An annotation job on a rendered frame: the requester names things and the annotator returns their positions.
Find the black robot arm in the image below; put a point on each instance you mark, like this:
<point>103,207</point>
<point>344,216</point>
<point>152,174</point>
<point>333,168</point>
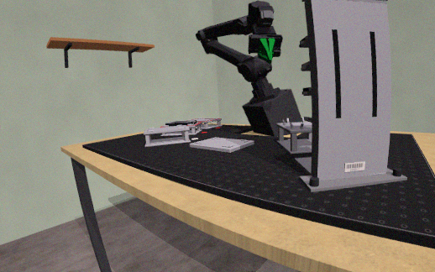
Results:
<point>252,68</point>

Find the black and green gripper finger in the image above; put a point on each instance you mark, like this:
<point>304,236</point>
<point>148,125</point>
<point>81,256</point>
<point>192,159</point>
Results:
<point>263,48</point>
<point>271,44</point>

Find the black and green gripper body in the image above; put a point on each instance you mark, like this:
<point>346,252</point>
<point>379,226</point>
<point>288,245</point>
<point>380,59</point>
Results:
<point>254,42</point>

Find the black cylinder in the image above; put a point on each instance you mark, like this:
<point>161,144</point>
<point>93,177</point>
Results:
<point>314,181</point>
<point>397,172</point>

